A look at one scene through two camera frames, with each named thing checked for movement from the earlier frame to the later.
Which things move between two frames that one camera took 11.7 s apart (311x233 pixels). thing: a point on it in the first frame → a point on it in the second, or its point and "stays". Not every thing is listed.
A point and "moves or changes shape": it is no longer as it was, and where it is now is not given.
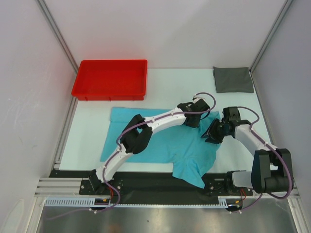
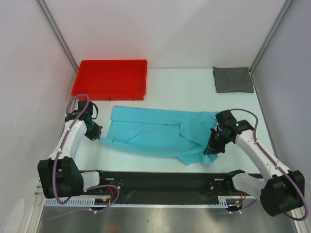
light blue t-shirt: x=183 y=146 moves or changes shape
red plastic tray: x=111 y=80 stays
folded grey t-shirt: x=233 y=80 stays
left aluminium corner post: x=57 y=32 stays
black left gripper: x=195 y=124 → x=96 y=134
